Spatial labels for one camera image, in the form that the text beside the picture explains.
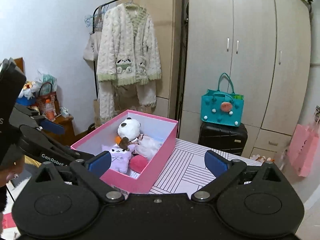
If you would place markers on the pink floral cloth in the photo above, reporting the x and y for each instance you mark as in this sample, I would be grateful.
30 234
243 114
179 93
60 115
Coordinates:
139 138

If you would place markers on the black suitcase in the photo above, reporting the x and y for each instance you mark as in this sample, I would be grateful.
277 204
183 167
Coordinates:
228 139

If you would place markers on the pink fluffy strawberry plush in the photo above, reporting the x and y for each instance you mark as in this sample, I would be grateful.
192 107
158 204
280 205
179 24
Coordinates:
137 163

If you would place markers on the orange ball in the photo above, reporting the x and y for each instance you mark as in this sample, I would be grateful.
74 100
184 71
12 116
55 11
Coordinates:
117 139

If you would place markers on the pink storage box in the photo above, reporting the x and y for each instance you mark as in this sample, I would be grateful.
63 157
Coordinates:
157 127

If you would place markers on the person's left hand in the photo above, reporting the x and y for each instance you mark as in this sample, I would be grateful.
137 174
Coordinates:
11 172

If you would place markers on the teal felt handbag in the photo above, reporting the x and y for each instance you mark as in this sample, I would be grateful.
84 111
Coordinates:
222 108

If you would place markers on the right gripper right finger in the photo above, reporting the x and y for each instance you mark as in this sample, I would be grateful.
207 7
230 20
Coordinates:
216 164

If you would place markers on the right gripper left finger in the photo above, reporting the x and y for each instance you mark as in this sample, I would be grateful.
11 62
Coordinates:
99 164

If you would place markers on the beige wardrobe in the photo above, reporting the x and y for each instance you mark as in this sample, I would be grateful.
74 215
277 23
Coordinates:
258 48

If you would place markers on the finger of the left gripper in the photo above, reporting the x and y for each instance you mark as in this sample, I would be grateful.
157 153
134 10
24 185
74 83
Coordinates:
52 127

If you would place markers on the white fluffy robe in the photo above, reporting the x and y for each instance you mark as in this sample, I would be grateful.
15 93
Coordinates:
128 58

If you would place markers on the striped pink table cloth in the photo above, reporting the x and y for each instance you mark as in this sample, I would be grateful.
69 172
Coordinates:
185 171

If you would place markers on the wooden side table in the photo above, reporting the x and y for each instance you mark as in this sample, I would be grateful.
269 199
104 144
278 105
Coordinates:
68 137

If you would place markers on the red woven basket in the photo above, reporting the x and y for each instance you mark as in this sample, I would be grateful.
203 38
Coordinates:
44 100

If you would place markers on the black clothes rack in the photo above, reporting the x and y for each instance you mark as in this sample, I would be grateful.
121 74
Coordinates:
167 19

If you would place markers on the pink paper bag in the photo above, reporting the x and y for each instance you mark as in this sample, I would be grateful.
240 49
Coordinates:
302 148

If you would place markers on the orange bottle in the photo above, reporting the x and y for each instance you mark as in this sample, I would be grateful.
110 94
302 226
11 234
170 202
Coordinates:
50 112

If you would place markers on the white panda plush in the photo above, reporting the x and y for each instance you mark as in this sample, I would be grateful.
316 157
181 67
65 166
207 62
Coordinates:
129 132

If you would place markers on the purple Kuromi plush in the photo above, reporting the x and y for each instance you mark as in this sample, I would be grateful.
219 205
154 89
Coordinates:
120 157

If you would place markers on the beige tote bag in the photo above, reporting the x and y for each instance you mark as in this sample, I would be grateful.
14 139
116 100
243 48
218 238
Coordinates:
92 49

